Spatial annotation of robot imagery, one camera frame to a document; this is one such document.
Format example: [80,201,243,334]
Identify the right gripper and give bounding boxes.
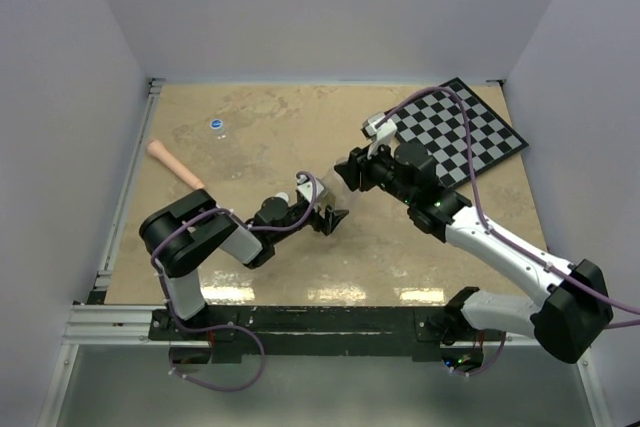
[334,138,415,207]

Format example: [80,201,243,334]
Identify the small clear plastic bottle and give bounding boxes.
[210,119,228,140]

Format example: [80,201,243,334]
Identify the large clear plastic bottle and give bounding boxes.
[320,164,355,210]

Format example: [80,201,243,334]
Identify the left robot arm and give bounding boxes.
[139,189,349,339]

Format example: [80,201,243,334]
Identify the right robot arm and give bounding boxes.
[334,143,613,364]

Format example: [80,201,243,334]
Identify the black white chessboard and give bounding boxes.
[392,77,528,189]

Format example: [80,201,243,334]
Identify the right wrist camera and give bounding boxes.
[361,112,397,159]

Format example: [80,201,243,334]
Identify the black front table rail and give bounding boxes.
[85,271,496,366]

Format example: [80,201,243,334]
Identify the peach wooden handle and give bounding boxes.
[146,139,205,190]

